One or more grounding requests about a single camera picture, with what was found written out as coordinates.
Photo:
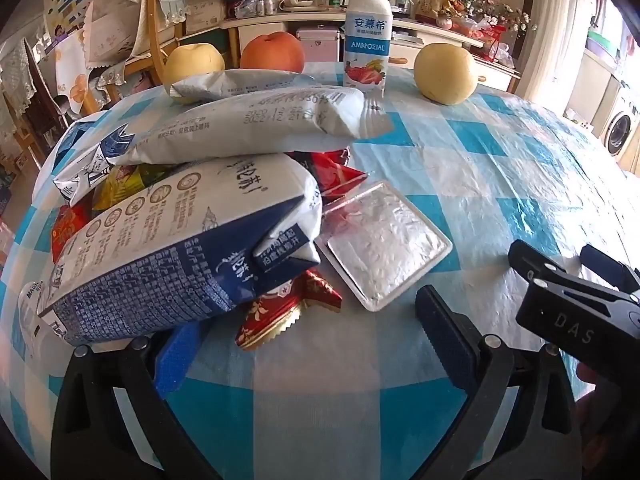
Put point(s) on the small yellow pear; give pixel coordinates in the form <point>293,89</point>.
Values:
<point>445,72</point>

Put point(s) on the red orange snack wrapper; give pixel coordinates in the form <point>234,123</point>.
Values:
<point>67,230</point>

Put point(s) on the red gold candy wrapper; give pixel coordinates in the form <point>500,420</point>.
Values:
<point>280,310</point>

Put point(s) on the silver foil tray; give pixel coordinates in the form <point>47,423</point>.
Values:
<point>385,245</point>

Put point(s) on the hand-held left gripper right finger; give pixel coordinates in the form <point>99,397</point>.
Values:
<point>445,335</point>

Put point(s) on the white blue milk carton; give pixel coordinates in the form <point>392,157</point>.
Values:
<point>240,125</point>
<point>175,240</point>

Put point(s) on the flower bouquet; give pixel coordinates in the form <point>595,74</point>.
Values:
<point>492,5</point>

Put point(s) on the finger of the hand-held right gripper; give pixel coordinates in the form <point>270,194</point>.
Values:
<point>575,320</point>
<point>610,267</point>

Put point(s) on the cream curtain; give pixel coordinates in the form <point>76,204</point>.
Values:
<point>555,25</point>

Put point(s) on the golden ornament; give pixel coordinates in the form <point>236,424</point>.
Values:
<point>432,5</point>

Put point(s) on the white cardboard box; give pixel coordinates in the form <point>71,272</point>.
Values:
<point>205,7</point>

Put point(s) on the small silver snack bag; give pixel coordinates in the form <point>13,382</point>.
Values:
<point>235,85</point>

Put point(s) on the pink storage box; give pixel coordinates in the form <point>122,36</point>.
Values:
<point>317,45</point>

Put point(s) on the cream cabinet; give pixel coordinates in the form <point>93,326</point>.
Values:
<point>430,35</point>

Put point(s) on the red apple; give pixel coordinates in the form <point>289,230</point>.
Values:
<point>272,52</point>

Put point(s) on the white blue yogurt bottle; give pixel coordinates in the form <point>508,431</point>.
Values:
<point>366,45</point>

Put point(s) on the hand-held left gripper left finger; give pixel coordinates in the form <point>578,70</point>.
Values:
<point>175,360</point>

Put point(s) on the dark wooden chair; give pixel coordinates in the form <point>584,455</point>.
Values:
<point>42,105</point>

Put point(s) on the large yellow pear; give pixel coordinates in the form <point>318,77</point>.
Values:
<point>192,67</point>

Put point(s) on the purple plastic basin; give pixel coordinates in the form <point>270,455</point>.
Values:
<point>602,45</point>

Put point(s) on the light wooden chair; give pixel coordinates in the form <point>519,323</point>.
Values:
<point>150,45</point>

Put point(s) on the yellow green snack wrapper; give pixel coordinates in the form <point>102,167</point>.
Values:
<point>120,187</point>

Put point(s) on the person's right hand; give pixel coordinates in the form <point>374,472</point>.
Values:
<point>587,377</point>

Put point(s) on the washing machine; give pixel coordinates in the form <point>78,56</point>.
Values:
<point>622,125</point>

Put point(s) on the blue checked tablecloth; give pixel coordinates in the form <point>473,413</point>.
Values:
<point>500,185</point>

